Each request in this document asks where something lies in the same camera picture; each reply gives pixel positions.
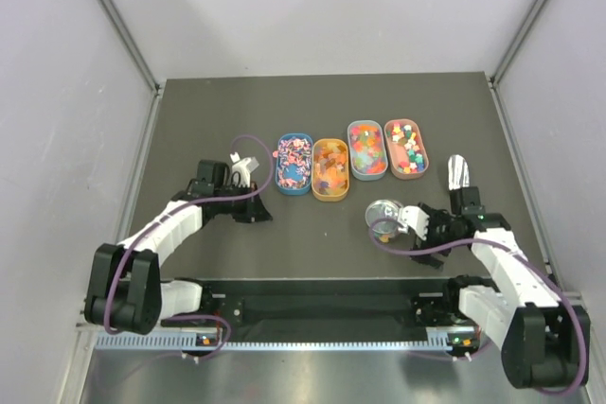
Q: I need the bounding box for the clear plastic jar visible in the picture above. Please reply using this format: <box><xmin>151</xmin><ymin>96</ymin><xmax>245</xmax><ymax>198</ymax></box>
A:
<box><xmin>372</xmin><ymin>220</ymin><xmax>401</xmax><ymax>243</ymax></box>

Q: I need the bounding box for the clear round jar lid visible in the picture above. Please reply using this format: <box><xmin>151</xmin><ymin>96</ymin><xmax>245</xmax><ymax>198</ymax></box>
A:
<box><xmin>365</xmin><ymin>199</ymin><xmax>403</xmax><ymax>230</ymax></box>

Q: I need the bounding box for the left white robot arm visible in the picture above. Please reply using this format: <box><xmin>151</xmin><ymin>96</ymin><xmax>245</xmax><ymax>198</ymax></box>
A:
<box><xmin>83</xmin><ymin>154</ymin><xmax>272</xmax><ymax>335</ymax></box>

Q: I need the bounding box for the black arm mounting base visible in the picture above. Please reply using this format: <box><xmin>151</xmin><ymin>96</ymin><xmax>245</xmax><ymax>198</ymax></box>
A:
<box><xmin>159</xmin><ymin>293</ymin><xmax>501</xmax><ymax>329</ymax></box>

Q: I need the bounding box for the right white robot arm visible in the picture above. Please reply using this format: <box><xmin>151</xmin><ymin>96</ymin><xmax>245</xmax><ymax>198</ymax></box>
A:
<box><xmin>398</xmin><ymin>186</ymin><xmax>591</xmax><ymax>395</ymax></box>

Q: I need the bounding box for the pink tray of star candies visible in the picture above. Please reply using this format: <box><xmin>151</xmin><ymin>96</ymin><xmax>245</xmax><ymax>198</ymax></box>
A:
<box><xmin>383</xmin><ymin>118</ymin><xmax>430</xmax><ymax>180</ymax></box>

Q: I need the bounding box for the yellow tray of popsicle candies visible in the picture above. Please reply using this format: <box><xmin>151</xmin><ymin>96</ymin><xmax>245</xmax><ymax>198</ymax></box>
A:
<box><xmin>312</xmin><ymin>138</ymin><xmax>350</xmax><ymax>202</ymax></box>

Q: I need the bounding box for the blue tray of lollipops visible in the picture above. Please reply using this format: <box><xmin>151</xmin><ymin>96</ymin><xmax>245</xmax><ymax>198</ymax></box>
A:
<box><xmin>275</xmin><ymin>132</ymin><xmax>313</xmax><ymax>196</ymax></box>

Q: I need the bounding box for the light blue tray of gummies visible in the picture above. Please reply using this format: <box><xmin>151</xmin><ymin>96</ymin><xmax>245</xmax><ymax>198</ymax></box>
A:
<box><xmin>347</xmin><ymin>120</ymin><xmax>388</xmax><ymax>182</ymax></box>

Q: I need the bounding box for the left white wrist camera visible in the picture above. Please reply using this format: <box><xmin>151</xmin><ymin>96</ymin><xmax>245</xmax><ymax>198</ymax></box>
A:
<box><xmin>230</xmin><ymin>152</ymin><xmax>259</xmax><ymax>187</ymax></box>

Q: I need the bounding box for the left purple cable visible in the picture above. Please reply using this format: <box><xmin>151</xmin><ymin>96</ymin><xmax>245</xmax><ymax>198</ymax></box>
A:
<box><xmin>102</xmin><ymin>134</ymin><xmax>276</xmax><ymax>361</ymax></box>

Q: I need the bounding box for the purple cable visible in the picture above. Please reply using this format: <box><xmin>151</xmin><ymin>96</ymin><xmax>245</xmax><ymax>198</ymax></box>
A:
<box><xmin>102</xmin><ymin>134</ymin><xmax>276</xmax><ymax>361</ymax></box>
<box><xmin>367</xmin><ymin>219</ymin><xmax>588</xmax><ymax>395</ymax></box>

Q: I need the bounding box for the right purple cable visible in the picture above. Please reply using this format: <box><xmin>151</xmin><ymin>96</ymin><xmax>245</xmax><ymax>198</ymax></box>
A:
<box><xmin>367</xmin><ymin>219</ymin><xmax>588</xmax><ymax>395</ymax></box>

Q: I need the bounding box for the grey slotted cable duct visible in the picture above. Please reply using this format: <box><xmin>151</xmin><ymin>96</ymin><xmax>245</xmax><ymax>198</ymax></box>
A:
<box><xmin>95</xmin><ymin>330</ymin><xmax>480</xmax><ymax>352</ymax></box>

